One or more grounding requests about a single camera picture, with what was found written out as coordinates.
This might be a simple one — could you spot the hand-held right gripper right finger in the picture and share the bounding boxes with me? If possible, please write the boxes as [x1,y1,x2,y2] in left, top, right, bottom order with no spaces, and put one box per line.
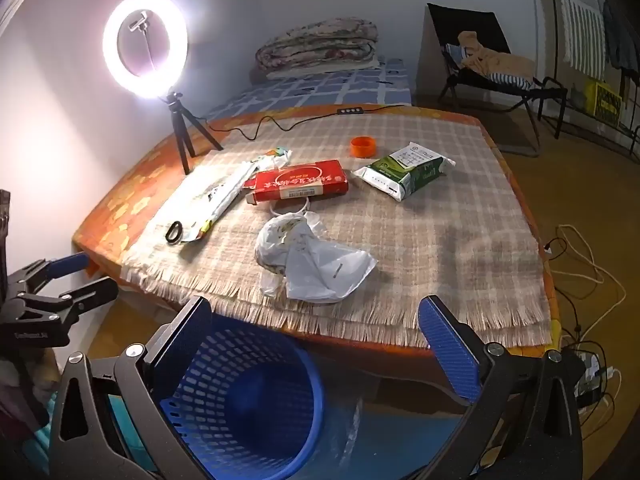
[419,296,586,480]

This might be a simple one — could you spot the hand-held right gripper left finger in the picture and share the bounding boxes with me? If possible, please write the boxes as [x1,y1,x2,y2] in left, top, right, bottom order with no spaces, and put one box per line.
[48,296,213,480]

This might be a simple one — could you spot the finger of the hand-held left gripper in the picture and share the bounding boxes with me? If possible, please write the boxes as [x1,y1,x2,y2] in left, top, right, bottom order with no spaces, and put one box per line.
[10,277,120,322]
[5,254,92,297]

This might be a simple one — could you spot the blue plastic mesh basket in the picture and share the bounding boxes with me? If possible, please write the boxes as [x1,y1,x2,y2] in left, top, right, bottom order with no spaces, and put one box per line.
[159,314,326,480]

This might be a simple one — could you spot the white plastic bag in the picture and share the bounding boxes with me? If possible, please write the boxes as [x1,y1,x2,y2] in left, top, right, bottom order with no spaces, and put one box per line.
[255,211,378,304]

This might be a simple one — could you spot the long white paper wrapper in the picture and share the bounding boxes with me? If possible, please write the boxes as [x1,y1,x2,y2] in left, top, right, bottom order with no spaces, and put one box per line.
[179,156,281,243]

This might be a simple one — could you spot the green and white tissue pack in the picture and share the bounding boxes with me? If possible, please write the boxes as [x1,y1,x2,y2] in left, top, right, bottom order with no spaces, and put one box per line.
[351,142,457,202]

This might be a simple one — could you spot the orange tape roll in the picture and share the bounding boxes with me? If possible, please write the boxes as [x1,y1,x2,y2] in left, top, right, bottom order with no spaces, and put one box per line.
[350,136,377,159]

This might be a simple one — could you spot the orange patterned table cover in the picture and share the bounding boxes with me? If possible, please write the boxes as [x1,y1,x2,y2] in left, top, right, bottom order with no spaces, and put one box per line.
[72,105,557,361]

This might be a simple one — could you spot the teal floor mat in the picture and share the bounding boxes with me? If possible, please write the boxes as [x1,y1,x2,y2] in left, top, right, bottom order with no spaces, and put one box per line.
[30,390,166,480]

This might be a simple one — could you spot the white power strip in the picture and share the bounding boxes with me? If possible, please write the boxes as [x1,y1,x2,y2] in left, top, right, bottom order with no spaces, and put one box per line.
[575,350,608,396]

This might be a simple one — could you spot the beige checked tablecloth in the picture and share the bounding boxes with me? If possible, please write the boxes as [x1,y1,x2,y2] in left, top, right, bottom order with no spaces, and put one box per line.
[121,112,553,350]

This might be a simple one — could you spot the black tripod legs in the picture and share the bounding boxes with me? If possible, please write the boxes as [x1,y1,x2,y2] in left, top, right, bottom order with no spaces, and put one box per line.
[162,91,224,176]

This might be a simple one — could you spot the red white snack packet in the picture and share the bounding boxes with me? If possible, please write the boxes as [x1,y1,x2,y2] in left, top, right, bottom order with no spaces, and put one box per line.
[244,159,349,206]

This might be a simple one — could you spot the blue checked mattress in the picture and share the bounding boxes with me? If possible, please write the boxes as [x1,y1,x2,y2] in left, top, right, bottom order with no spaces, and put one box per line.
[200,57,413,120]

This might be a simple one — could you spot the black folding chair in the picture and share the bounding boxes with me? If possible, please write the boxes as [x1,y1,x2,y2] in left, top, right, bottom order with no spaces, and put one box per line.
[425,3,569,157]

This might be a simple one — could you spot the tan clothes pile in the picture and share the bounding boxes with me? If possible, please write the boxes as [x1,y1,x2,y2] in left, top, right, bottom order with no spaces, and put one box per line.
[444,31,536,92]

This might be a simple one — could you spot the black metal drying rack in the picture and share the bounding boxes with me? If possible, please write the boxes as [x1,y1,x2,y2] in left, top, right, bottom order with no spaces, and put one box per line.
[537,0,640,163]

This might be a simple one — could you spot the folded floral quilt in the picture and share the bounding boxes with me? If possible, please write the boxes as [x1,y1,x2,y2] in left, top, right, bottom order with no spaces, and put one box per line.
[254,18,379,73]

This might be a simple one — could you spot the white striped towel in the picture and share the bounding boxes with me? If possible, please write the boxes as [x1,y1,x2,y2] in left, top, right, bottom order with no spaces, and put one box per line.
[555,0,611,75]

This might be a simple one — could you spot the dark hanging garment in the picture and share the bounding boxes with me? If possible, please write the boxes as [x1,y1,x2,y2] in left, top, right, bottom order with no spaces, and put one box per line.
[602,0,640,83]

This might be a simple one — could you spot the tangled floor cables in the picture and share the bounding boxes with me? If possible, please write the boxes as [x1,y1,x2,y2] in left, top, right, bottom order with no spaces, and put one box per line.
[542,224,628,441]

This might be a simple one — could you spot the white ring light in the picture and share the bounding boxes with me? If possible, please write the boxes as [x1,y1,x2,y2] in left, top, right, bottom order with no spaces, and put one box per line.
[102,0,189,102]

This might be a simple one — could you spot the black ring light cable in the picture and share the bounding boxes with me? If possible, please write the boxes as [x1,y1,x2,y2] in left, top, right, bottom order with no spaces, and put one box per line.
[192,104,408,142]

